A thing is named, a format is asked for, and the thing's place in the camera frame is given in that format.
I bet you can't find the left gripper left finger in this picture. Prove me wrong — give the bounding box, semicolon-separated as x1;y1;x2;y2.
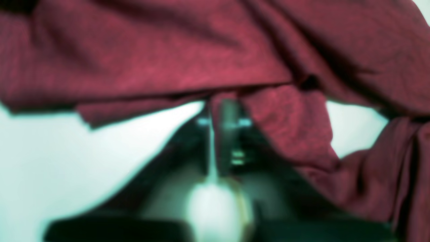
44;108;210;242

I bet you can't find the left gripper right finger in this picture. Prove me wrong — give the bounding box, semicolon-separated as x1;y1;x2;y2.
218;99;393;242

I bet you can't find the dark red t-shirt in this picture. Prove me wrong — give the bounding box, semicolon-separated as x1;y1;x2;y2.
1;0;429;242

